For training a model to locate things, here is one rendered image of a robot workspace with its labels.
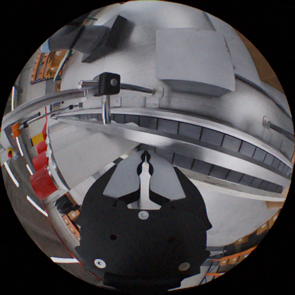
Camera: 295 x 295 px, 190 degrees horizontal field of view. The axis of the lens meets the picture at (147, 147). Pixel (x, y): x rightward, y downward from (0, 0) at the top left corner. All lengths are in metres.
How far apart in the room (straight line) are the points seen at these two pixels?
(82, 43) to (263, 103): 0.52
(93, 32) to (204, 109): 0.42
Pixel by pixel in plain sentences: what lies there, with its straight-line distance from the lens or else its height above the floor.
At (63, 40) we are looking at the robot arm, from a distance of 0.41.
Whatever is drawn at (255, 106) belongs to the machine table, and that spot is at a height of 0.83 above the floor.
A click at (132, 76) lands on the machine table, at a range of 0.27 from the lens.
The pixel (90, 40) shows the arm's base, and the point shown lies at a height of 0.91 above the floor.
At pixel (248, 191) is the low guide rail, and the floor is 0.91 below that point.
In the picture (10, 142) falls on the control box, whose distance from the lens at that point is 0.57.
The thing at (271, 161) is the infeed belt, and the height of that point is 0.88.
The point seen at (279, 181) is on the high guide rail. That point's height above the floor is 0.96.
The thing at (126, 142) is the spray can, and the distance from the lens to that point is 0.15.
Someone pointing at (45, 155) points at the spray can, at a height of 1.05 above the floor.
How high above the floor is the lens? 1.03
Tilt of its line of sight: 51 degrees down
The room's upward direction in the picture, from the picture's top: 127 degrees counter-clockwise
